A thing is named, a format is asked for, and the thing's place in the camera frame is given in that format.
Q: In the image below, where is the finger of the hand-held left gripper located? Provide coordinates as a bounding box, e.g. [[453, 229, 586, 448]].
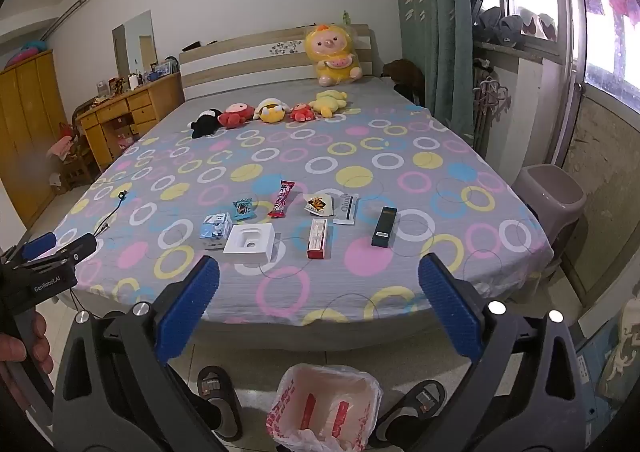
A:
[[12, 231, 57, 264], [17, 233, 98, 278]]

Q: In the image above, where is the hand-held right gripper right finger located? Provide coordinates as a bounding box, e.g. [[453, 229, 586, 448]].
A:
[[400, 252, 593, 452]]

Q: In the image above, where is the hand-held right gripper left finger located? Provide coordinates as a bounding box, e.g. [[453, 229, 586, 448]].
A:
[[52, 254, 236, 452]]

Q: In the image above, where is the white moulded box tray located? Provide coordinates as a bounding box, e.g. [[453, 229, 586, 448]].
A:
[[223, 223, 277, 263]]

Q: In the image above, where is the blue and white small carton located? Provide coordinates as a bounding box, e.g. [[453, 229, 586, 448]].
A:
[[199, 212, 233, 251]]

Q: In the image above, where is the dark blue long box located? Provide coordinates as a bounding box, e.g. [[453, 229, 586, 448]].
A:
[[371, 206, 398, 249]]

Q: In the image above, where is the blue candy wrapper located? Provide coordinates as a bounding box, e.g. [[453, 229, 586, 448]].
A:
[[231, 198, 257, 223]]

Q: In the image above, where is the grey speckled snack bar wrapper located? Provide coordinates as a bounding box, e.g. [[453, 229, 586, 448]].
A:
[[332, 192, 360, 226]]

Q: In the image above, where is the red and white long box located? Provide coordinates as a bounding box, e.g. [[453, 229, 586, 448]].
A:
[[306, 218, 333, 260]]

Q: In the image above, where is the white and red plastic bag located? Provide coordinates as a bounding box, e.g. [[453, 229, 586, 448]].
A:
[[266, 364, 383, 452]]

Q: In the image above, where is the person's left hand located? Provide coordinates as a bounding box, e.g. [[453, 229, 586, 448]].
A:
[[0, 310, 54, 378]]

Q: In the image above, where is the wooden chair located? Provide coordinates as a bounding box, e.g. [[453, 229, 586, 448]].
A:
[[52, 122, 96, 188]]

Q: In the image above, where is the black slipper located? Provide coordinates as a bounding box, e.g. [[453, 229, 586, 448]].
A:
[[192, 366, 243, 442], [370, 379, 446, 450]]

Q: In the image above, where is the pink cloth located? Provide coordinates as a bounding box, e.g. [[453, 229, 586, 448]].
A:
[[50, 134, 76, 161]]

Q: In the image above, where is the yellow wooden wardrobe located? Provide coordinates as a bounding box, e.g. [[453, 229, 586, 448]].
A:
[[0, 49, 68, 228]]

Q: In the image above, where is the red candy bar wrapper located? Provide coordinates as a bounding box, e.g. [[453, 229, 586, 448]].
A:
[[267, 179, 297, 219]]

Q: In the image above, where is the blue cardboard box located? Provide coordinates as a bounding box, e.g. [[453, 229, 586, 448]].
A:
[[572, 317, 640, 433]]

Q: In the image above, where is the bed with circle-print sheet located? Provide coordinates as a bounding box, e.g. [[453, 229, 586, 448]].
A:
[[50, 74, 556, 348]]

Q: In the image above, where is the white packet with orange label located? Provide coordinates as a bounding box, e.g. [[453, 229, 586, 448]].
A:
[[303, 193, 335, 217]]

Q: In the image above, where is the wooden desk with drawers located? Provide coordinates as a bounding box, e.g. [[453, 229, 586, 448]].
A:
[[75, 72, 186, 173]]

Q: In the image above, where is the white patterned cloth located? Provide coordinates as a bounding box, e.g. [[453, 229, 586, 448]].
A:
[[597, 307, 640, 393]]

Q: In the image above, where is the black and white plush toy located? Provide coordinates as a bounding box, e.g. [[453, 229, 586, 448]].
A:
[[189, 108, 224, 139]]

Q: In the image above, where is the pink and blue bundle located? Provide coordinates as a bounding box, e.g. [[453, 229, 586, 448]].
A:
[[5, 39, 51, 68]]

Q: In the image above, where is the large red plush toy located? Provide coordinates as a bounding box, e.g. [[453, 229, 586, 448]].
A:
[[217, 103, 256, 129]]

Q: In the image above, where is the yellow bee plush toy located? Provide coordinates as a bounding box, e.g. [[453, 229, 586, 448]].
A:
[[254, 98, 290, 124]]

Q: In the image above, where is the small red plush toy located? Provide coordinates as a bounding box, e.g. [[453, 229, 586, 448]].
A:
[[289, 102, 317, 123]]

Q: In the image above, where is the dark brown bundle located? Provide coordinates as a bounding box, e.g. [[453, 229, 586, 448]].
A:
[[382, 58, 426, 105]]

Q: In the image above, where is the yellow duck plush toy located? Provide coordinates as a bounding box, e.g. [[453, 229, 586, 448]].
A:
[[308, 89, 349, 119]]

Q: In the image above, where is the wooden striped headboard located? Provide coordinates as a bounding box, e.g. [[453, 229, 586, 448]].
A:
[[179, 23, 376, 103]]

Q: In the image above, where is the green patterned curtain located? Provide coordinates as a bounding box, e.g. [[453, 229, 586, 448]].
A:
[[392, 0, 476, 143]]

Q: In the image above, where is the big yellow pig plush toy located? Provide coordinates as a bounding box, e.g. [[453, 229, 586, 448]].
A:
[[304, 22, 363, 87]]

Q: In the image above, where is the grey cap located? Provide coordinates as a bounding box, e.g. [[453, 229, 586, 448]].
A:
[[499, 16, 525, 47], [475, 7, 503, 40]]

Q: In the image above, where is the thin black cable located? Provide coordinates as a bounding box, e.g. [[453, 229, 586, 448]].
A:
[[92, 189, 131, 235]]

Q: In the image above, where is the wall mirror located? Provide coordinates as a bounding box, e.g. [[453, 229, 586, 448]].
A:
[[112, 9, 157, 79]]

